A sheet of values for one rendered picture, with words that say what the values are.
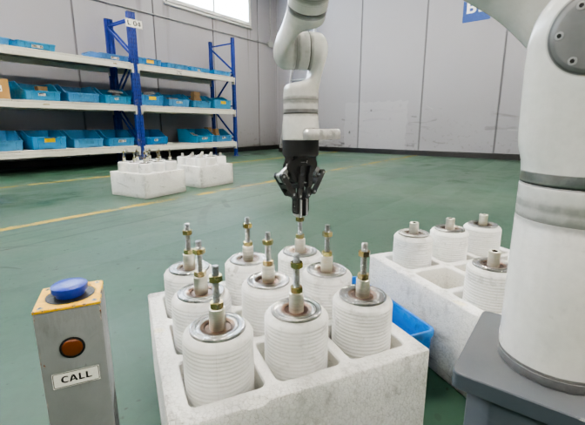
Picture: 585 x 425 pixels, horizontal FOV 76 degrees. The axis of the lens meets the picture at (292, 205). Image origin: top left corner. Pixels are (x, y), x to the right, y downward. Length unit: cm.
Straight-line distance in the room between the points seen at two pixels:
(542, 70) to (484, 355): 26
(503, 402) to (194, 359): 34
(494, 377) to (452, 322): 44
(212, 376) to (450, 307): 50
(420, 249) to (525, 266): 59
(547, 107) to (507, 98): 639
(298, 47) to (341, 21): 722
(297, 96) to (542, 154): 48
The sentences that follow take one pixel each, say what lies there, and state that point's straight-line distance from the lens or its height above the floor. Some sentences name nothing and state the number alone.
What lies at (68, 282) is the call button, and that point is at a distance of 55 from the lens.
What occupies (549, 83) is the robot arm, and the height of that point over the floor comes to 55.
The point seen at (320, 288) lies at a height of 23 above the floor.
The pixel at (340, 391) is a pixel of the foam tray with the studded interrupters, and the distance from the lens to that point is 58.
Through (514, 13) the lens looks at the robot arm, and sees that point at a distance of 45.
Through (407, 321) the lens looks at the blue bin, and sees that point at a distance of 89.
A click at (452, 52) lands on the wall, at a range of 701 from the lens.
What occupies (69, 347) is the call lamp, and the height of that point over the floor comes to 26.
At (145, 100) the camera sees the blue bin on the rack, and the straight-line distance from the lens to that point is 567.
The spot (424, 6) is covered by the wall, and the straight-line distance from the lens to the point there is 732.
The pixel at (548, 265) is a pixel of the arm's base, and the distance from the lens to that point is 37.
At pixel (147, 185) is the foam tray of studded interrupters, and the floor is 10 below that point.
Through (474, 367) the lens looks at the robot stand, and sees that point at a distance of 41.
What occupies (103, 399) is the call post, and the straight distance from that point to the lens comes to 58.
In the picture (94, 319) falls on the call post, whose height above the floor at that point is 29.
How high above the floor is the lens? 52
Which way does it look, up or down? 12 degrees down
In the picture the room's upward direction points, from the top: straight up
